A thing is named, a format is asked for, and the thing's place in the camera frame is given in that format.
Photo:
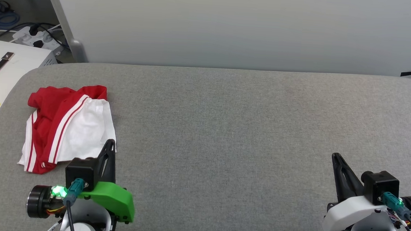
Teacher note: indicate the red and white T-shirt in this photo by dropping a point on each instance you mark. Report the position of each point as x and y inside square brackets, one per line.
[79, 129]

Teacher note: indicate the teal right camera connector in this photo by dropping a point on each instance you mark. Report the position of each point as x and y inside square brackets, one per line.
[394, 204]

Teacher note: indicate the teal left camera connector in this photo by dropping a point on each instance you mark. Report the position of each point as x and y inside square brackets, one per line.
[74, 190]

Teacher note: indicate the grey fabric cushion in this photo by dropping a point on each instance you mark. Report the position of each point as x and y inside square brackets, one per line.
[226, 131]

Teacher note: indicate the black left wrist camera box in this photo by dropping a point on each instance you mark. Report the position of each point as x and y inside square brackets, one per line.
[80, 172]

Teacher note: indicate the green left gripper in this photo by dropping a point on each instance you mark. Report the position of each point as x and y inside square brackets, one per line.
[115, 197]

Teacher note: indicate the white partition panel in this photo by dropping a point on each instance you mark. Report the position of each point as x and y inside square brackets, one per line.
[232, 28]

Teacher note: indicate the grey metal partition foot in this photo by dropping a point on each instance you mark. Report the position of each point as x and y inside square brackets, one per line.
[78, 50]

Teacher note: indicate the white power strip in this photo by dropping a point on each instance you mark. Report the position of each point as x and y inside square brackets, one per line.
[44, 40]

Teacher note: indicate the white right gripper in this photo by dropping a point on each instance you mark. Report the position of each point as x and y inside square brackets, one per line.
[349, 213]

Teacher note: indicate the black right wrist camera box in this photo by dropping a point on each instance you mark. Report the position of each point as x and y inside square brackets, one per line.
[381, 185]

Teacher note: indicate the white equipment box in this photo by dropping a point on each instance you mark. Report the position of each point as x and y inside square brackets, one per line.
[19, 65]

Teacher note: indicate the teal camera connector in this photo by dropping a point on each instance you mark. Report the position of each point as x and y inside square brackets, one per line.
[74, 190]
[394, 204]

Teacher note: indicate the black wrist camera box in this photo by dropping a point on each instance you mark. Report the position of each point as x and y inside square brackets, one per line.
[381, 185]
[80, 172]

